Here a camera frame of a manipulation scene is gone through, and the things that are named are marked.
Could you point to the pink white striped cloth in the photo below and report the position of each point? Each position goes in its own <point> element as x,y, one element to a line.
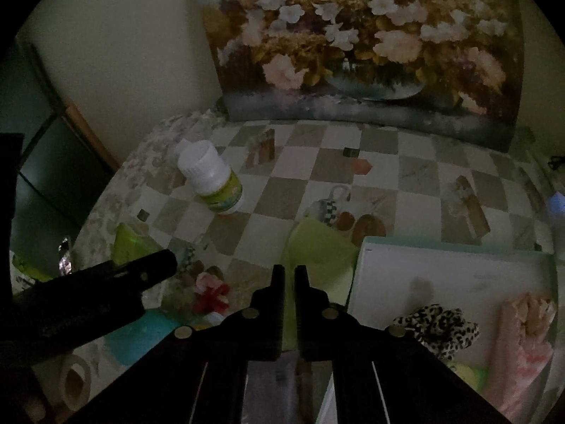
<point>512,362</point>

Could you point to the leopard print scrunchie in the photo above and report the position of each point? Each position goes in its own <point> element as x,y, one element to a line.
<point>441,324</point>

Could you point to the white pill bottle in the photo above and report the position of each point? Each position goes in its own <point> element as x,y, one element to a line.
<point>212,176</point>

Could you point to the checkered printed tablecloth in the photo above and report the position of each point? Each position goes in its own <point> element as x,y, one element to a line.
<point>282,194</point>

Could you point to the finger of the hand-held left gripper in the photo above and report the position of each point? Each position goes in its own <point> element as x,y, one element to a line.
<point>154,267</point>

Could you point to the dark cabinet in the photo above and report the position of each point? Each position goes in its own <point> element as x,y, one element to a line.
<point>44,163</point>

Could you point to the white tray with green rim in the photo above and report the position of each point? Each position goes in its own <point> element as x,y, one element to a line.
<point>441,269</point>

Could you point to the green package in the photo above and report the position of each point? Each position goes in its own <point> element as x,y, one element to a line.
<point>28,269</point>

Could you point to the light green cloth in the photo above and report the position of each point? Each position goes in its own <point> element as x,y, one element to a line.
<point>322,251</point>

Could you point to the yellow-green sponge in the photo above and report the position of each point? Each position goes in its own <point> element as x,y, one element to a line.
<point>468,374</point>

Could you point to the red fabric flower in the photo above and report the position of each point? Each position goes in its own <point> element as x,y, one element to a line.
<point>212,293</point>

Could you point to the green tissue pack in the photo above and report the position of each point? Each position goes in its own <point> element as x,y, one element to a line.
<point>128,243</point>

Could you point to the flower painting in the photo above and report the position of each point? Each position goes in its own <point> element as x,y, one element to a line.
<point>353,53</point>

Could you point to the teal plastic container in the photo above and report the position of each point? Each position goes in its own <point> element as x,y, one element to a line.
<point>141,338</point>

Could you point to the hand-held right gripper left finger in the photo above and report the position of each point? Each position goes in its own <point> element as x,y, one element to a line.
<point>277,300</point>

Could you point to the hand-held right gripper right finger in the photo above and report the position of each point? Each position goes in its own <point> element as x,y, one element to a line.
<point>302,309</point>

